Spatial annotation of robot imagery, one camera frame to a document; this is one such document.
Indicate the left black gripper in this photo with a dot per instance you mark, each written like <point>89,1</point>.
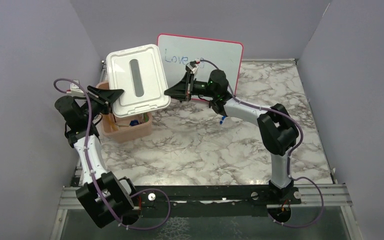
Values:
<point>104,96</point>

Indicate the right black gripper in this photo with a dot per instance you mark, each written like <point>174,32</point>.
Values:
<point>183,90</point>

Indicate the white plastic bin lid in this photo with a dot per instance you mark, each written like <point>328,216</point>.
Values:
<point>139,72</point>

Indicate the graduated cylinder blue base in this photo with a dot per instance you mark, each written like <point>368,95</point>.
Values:
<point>134,123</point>

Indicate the pink plastic bin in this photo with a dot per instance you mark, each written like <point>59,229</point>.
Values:
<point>125,132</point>

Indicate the yellow rubber tube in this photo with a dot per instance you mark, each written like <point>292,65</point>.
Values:
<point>111,122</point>

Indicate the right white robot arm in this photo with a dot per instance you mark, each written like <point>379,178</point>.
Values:
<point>278,131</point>

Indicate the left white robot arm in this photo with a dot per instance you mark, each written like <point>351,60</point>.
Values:
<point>104,197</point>

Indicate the pink framed whiteboard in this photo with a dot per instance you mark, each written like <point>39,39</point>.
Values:
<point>177,50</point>

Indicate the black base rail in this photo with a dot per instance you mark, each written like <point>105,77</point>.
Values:
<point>202,201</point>

